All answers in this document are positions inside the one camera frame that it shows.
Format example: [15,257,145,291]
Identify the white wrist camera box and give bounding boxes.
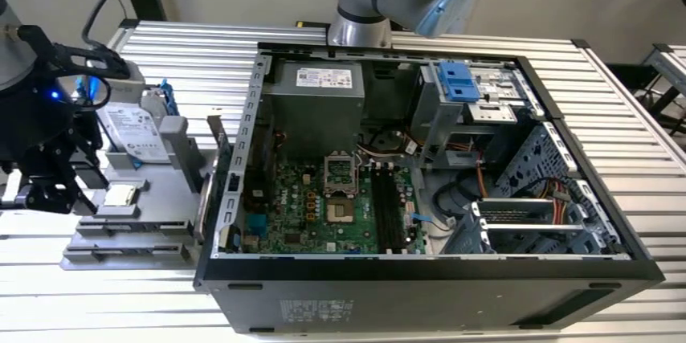
[84,59,147,97]

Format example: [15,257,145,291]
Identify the graphics card with metal bracket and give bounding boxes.
[193,113,241,246]

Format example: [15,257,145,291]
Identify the grey power supply unit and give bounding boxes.
[260,60,367,161]

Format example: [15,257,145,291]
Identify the grey metal disk bay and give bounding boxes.
[443,197,612,256]

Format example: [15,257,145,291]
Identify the CPU socket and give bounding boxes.
[324,196,359,224]

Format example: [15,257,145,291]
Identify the black looped wire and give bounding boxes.
[432,180,482,226]

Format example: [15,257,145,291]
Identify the hard disk in blue carrier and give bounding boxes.
[95,80,179,168]

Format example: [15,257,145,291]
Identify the black RAM slot bank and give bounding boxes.
[368,161,410,255]

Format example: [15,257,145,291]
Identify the thin metal locking lever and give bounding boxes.
[351,156,363,196]

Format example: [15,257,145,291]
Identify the blue plastic drive latch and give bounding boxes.
[436,60,480,103]

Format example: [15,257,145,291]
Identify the metal slat side table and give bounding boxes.
[634,43,686,137]

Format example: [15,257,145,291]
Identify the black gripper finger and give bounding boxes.
[0,172,35,212]
[24,174,101,216]

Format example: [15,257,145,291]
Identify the silver CPU chip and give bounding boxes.
[100,182,144,210]

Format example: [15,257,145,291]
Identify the black open PC case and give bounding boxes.
[192,39,666,335]

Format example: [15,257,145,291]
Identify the green motherboard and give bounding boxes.
[239,157,431,256]

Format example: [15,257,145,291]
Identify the orange wire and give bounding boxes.
[474,160,490,200]

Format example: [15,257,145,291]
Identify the black camera bracket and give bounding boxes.
[15,24,133,81]

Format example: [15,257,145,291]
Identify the teal heat sink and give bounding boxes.
[244,214,269,239]

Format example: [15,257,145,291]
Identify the yellow black white wire bundle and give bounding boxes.
[355,128,426,158]

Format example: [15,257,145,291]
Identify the silver CPU socket cover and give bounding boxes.
[323,151,360,196]

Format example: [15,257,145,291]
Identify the grey parts rack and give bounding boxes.
[57,89,215,272]

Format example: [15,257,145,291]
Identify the red yellow wire bundle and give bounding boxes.
[534,179,570,227]

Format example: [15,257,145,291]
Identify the thick black cable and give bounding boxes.
[79,0,160,53]

